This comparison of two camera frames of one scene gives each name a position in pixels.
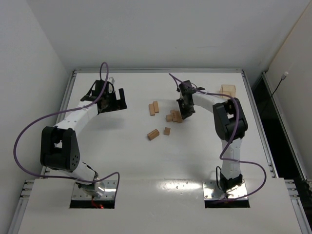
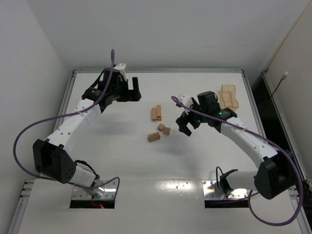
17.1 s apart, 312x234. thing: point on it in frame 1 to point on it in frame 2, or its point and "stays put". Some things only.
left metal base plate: x=109 y=194 stays put
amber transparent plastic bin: x=229 y=89 stays put
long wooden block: x=156 y=107 to x=159 y=112
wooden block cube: x=169 y=118 to x=161 y=126
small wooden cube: x=166 y=131 stays put
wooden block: x=151 y=109 to x=154 y=114
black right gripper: x=186 y=107 to x=187 y=118
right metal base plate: x=211 y=191 stays put
